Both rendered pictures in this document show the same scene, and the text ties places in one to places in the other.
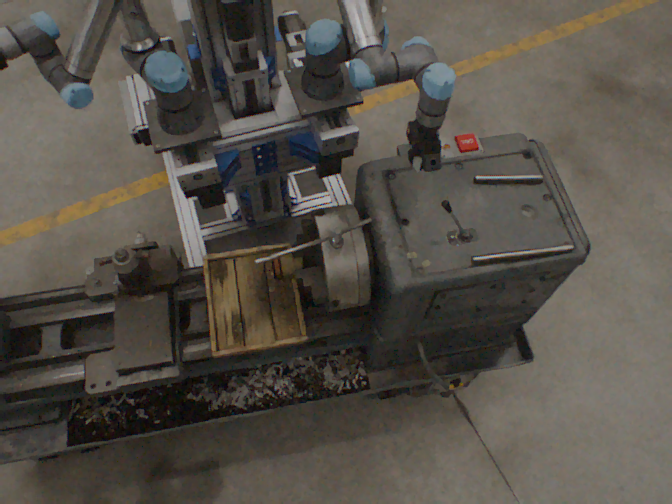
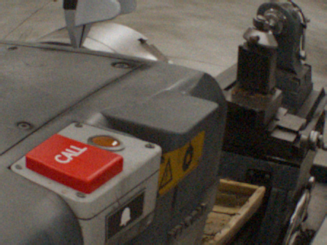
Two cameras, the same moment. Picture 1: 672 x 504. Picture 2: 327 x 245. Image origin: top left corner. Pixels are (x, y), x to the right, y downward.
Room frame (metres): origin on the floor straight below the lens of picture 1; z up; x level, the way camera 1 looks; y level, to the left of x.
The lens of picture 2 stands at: (1.47, -0.81, 1.49)
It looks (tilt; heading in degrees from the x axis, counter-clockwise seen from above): 20 degrees down; 124
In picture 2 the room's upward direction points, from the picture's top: 7 degrees clockwise
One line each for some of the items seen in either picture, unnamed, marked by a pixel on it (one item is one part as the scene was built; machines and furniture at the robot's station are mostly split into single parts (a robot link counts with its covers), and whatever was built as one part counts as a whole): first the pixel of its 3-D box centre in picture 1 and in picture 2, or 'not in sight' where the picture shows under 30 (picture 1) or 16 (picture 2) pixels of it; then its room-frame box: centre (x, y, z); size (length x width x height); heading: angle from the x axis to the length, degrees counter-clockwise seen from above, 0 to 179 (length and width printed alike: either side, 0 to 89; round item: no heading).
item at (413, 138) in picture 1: (425, 131); not in sight; (1.00, -0.22, 1.44); 0.09 x 0.08 x 0.12; 13
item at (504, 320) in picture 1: (425, 310); not in sight; (0.90, -0.38, 0.43); 0.60 x 0.48 x 0.86; 103
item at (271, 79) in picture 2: (132, 270); (257, 64); (0.72, 0.61, 1.07); 0.07 x 0.07 x 0.10; 13
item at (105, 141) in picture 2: not in sight; (106, 145); (1.10, -0.32, 1.26); 0.02 x 0.02 x 0.01
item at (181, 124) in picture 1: (178, 107); not in sight; (1.25, 0.53, 1.21); 0.15 x 0.15 x 0.10
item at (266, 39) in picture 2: (124, 259); (260, 36); (0.73, 0.62, 1.13); 0.08 x 0.08 x 0.03
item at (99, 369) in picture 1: (131, 316); (223, 133); (0.64, 0.65, 0.90); 0.47 x 0.30 x 0.06; 13
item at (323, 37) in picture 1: (325, 46); not in sight; (1.43, 0.06, 1.33); 0.13 x 0.12 x 0.14; 110
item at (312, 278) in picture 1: (316, 287); not in sight; (0.69, 0.05, 1.09); 0.12 x 0.11 x 0.05; 13
